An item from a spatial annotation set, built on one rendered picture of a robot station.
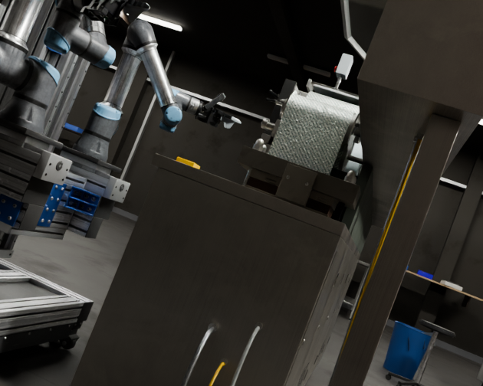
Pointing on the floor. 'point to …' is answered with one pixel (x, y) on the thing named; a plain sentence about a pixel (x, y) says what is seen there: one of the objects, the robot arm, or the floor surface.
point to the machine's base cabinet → (216, 293)
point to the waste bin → (406, 350)
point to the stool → (424, 355)
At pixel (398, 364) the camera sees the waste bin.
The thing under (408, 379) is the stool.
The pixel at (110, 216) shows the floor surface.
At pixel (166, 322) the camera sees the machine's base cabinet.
